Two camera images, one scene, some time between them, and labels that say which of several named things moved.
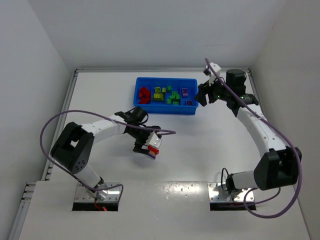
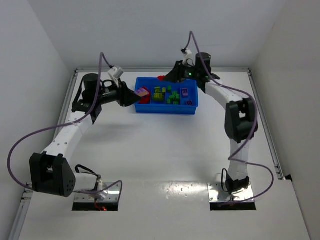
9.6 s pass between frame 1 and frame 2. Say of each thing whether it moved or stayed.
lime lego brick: stayed
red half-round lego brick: moved
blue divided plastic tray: stayed
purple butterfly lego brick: moved
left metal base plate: stayed
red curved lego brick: stayed
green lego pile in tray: stayed
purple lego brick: stayed
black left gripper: moved
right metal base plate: stayed
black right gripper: moved
